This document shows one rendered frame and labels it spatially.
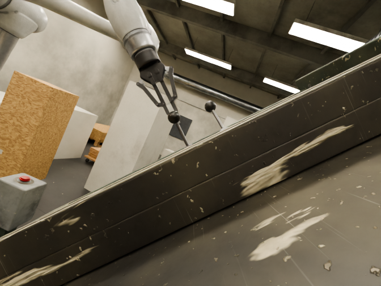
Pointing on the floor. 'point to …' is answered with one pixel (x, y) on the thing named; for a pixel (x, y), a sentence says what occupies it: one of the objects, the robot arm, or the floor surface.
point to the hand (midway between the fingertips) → (173, 113)
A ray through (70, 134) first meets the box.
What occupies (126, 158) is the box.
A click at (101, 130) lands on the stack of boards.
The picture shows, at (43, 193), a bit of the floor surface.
